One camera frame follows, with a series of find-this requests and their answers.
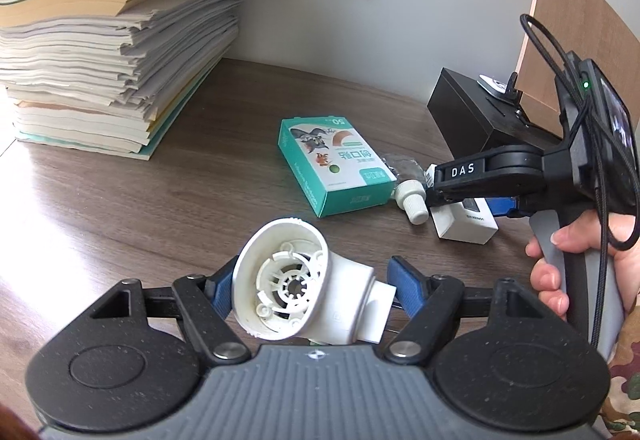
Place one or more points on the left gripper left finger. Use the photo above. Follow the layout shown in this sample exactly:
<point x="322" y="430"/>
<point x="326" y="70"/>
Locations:
<point x="204" y="303"/>

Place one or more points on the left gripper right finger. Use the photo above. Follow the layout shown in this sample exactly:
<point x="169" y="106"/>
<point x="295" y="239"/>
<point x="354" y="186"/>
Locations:
<point x="432" y="304"/>

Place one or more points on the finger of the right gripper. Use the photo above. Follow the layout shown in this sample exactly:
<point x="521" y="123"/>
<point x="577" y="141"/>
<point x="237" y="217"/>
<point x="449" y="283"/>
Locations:
<point x="508" y="207"/>

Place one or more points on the white charger box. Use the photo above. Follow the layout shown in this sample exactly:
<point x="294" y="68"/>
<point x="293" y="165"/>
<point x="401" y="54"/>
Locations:
<point x="469" y="221"/>

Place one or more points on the white mosquito heater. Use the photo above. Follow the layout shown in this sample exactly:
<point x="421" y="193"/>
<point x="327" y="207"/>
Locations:
<point x="287" y="282"/>

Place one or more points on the clear refill bottle white cap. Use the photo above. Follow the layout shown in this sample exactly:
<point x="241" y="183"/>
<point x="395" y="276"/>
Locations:
<point x="409" y="191"/>

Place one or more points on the green bandage box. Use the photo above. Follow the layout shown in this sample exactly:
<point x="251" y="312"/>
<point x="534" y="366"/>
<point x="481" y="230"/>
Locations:
<point x="334" y="166"/>

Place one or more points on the black monitor riser shelf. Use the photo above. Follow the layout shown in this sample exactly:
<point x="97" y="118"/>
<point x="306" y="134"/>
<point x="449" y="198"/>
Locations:
<point x="471" y="120"/>

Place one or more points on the wooden book stand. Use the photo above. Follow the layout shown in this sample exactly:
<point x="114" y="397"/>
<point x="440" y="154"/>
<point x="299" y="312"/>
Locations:
<point x="593" y="30"/>

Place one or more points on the stack of books and papers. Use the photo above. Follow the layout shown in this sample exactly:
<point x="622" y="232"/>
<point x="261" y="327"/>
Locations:
<point x="108" y="76"/>

